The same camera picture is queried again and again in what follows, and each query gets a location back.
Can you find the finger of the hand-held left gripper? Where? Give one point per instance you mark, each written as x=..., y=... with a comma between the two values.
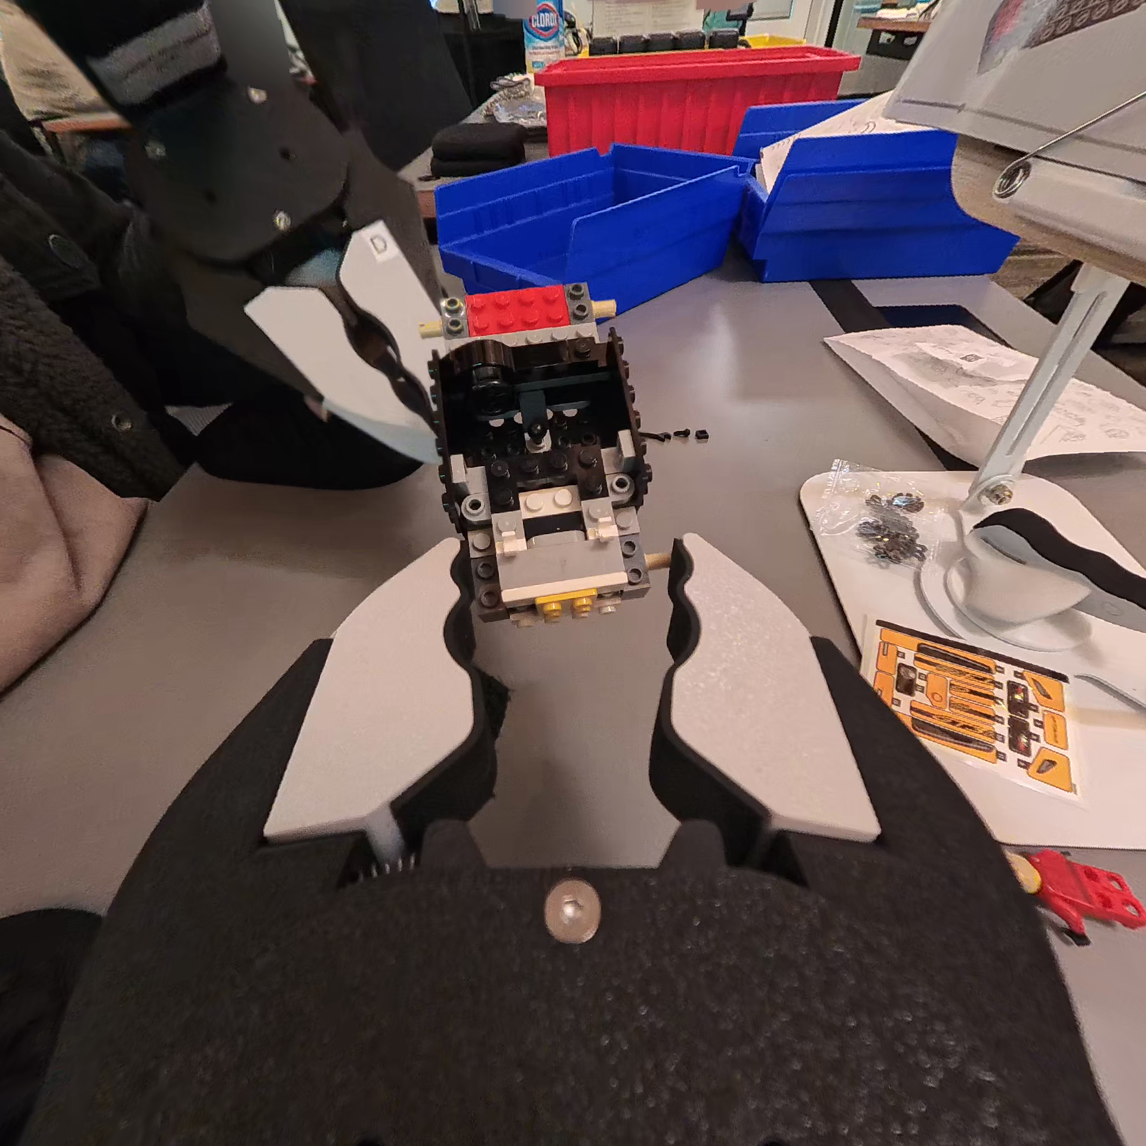
x=399, y=294
x=332, y=357

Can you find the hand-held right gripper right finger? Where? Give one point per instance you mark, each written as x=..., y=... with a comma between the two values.
x=762, y=706

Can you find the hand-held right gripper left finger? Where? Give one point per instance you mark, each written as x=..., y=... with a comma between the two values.
x=375, y=698

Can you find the toy brick car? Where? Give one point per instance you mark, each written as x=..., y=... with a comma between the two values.
x=538, y=465

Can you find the person's left forearm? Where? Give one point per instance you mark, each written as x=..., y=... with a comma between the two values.
x=152, y=53

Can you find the grey desk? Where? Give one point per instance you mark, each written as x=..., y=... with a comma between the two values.
x=762, y=375

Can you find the wooden white book stand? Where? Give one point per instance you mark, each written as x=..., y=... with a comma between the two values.
x=850, y=595

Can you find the black foam pads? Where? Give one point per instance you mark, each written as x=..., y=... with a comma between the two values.
x=475, y=147

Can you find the orange sticker sheet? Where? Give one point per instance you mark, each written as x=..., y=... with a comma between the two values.
x=968, y=706

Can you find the clear bag of black parts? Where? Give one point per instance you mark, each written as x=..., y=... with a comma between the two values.
x=878, y=518

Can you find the black fleece jacket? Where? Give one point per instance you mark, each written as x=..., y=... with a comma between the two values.
x=81, y=357

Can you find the blue plastic bin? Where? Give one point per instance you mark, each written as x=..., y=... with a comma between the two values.
x=644, y=241
x=878, y=232

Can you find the disinfecting wipes canister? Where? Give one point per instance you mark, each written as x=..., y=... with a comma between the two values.
x=545, y=35

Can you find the beige round toy piece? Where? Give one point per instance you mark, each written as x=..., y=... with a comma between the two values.
x=1022, y=873

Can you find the red plastic bin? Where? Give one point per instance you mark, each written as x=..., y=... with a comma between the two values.
x=681, y=108

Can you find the white instruction booklet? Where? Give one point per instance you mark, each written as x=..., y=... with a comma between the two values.
x=931, y=384
x=832, y=151

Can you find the row of black boxes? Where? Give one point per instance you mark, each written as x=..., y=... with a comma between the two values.
x=662, y=42

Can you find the red toy piece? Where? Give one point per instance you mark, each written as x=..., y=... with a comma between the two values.
x=1092, y=895

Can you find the yellow plastic bin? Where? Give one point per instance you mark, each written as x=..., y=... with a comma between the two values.
x=775, y=41

